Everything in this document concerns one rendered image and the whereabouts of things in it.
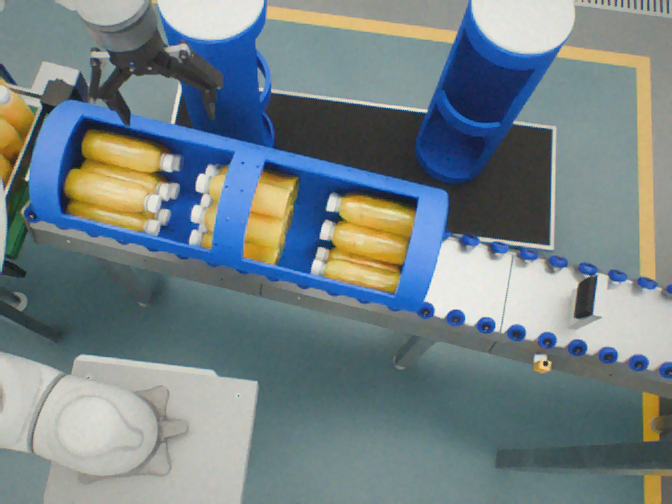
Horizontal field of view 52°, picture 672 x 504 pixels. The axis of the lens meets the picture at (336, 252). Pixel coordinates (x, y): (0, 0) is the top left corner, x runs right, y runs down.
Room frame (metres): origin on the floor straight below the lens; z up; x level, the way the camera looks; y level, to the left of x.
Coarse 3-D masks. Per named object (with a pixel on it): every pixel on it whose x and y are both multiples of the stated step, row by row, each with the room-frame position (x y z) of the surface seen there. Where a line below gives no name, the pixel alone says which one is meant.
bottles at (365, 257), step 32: (160, 192) 0.53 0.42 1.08; (352, 192) 0.63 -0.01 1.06; (128, 224) 0.43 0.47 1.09; (288, 224) 0.53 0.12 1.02; (352, 224) 0.54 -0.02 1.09; (256, 256) 0.42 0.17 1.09; (320, 256) 0.47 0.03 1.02; (352, 256) 0.48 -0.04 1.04; (384, 256) 0.48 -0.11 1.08; (384, 288) 0.41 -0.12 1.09
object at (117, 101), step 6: (114, 96) 0.47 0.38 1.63; (120, 96) 0.48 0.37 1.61; (114, 102) 0.46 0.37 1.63; (120, 102) 0.47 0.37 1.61; (114, 108) 0.46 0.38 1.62; (120, 108) 0.46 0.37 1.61; (126, 108) 0.48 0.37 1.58; (120, 114) 0.46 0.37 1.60; (126, 114) 0.47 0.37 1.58; (126, 120) 0.46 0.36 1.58; (126, 126) 0.45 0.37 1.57
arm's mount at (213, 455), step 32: (128, 384) 0.09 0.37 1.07; (160, 384) 0.11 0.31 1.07; (192, 384) 0.12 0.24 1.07; (224, 384) 0.13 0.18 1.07; (256, 384) 0.15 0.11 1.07; (192, 416) 0.05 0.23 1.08; (224, 416) 0.07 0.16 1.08; (192, 448) -0.01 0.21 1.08; (224, 448) 0.00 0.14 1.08; (64, 480) -0.12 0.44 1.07; (128, 480) -0.09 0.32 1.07; (160, 480) -0.08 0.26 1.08; (192, 480) -0.07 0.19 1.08; (224, 480) -0.06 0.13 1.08
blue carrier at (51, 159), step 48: (48, 144) 0.53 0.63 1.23; (192, 144) 0.67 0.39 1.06; (240, 144) 0.63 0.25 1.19; (48, 192) 0.44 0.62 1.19; (192, 192) 0.58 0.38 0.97; (240, 192) 0.51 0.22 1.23; (336, 192) 0.64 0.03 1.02; (384, 192) 0.65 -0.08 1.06; (432, 192) 0.61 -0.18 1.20; (144, 240) 0.40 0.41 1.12; (240, 240) 0.42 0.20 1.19; (288, 240) 0.51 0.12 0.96; (432, 240) 0.49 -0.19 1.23; (336, 288) 0.38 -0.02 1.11
